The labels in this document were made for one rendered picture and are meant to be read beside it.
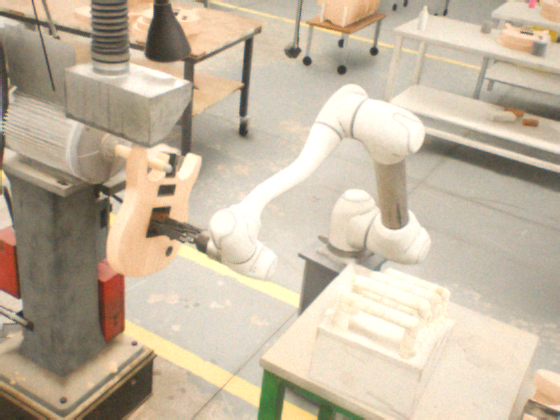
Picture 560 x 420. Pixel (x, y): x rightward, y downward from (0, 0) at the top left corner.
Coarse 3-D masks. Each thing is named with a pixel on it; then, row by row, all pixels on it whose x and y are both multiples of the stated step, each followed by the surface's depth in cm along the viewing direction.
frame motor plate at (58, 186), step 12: (12, 156) 223; (24, 156) 224; (12, 168) 217; (24, 168) 217; (36, 168) 218; (36, 180) 213; (48, 180) 212; (60, 180) 213; (60, 192) 209; (72, 192) 211
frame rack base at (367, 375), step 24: (360, 312) 173; (336, 336) 164; (360, 336) 164; (384, 336) 165; (432, 336) 167; (312, 360) 171; (336, 360) 167; (360, 360) 164; (384, 360) 160; (408, 360) 158; (432, 360) 171; (336, 384) 171; (360, 384) 167; (384, 384) 163; (408, 384) 160; (384, 408) 166; (408, 408) 163
